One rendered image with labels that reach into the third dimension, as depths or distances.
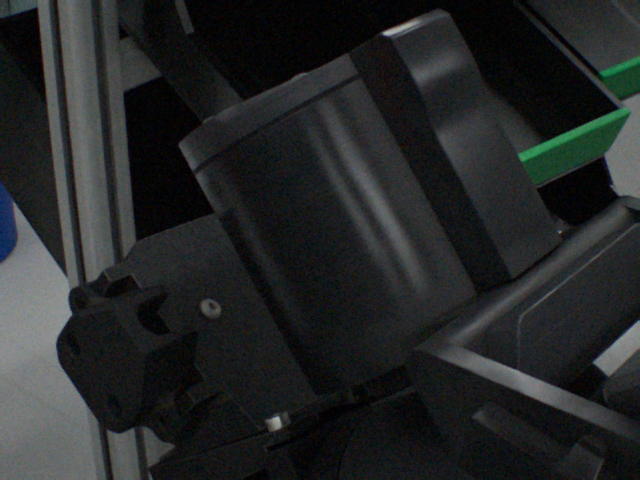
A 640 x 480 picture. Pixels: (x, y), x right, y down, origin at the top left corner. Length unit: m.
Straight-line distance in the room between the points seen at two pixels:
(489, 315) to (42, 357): 1.01
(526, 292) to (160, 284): 0.10
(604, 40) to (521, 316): 0.32
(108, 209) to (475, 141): 0.22
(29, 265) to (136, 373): 1.08
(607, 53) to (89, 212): 0.22
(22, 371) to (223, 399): 0.91
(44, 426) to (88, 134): 0.73
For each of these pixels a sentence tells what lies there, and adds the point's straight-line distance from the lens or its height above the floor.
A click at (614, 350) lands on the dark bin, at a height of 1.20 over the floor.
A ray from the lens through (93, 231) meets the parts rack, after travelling 0.44.
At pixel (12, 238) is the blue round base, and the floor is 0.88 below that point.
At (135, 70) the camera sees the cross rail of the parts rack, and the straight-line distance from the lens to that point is 0.44.
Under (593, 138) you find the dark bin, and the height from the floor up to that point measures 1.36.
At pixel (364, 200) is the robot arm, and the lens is 0.25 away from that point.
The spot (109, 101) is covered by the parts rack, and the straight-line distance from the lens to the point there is 0.43.
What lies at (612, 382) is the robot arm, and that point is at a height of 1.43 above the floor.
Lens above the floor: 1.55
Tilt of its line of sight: 30 degrees down
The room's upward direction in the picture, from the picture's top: 1 degrees counter-clockwise
